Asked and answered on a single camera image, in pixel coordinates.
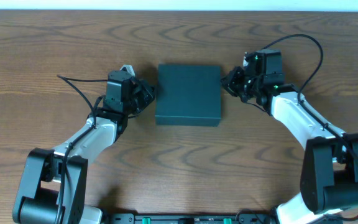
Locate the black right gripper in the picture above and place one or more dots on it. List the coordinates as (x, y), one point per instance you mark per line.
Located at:
(233, 81)

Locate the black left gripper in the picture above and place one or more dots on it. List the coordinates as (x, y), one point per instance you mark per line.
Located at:
(146, 93)

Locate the black gift box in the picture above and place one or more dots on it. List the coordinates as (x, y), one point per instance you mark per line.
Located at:
(188, 95)

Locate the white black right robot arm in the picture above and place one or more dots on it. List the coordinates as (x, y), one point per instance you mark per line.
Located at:
(329, 174)

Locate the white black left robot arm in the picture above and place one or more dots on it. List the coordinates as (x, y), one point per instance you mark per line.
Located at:
(53, 183)

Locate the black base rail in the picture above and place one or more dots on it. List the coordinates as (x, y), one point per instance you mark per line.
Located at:
(243, 218)

